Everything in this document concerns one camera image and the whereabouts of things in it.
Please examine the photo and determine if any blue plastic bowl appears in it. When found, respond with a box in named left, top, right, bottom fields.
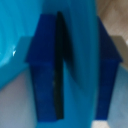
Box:
left=0, top=0, right=102, bottom=128

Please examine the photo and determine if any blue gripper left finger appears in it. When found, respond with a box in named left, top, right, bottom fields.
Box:
left=25, top=13, right=65, bottom=122

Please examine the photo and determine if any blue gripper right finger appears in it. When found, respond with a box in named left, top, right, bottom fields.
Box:
left=94, top=15, right=124, bottom=122

